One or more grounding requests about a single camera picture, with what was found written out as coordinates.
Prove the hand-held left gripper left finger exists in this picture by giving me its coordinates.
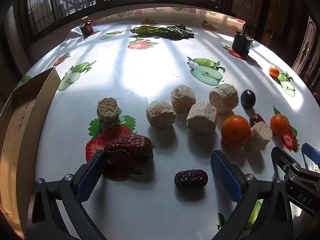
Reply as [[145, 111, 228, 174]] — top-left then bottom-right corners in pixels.
[[26, 149, 108, 240]]

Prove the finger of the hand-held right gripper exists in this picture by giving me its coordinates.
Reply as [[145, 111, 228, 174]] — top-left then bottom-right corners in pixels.
[[271, 146, 304, 178], [301, 142, 320, 166]]

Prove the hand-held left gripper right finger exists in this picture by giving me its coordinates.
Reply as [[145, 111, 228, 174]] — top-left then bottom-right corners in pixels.
[[210, 150, 293, 240]]

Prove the beige sugarcane piece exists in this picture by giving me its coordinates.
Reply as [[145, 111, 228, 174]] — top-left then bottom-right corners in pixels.
[[146, 100, 177, 130], [244, 121, 273, 153], [186, 102, 217, 135], [209, 83, 240, 114], [171, 85, 197, 114]]

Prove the small dark red date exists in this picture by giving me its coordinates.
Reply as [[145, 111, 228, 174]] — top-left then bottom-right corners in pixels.
[[249, 113, 265, 127], [174, 169, 208, 188]]

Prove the large orange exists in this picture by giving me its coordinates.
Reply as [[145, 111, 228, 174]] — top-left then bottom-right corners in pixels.
[[221, 115, 252, 148]]

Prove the large wrinkled red date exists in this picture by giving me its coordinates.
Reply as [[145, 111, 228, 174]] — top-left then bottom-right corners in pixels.
[[104, 134, 153, 168]]

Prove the dark red plum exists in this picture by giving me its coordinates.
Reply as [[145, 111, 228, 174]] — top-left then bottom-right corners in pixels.
[[240, 89, 256, 109]]

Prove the round brownish sugarcane piece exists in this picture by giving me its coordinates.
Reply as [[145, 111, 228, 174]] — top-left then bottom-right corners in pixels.
[[97, 97, 118, 123]]

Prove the cardboard box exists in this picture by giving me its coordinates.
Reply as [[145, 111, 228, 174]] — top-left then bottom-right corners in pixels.
[[0, 67, 60, 239]]

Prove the black clip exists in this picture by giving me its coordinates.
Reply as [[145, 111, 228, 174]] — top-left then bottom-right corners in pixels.
[[79, 21, 94, 36], [231, 31, 253, 55]]

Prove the fruit print tablecloth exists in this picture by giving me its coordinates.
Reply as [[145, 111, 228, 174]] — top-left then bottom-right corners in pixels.
[[15, 6, 320, 240]]

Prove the green leafy vegetable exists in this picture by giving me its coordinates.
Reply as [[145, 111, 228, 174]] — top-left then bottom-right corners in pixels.
[[129, 24, 197, 40]]

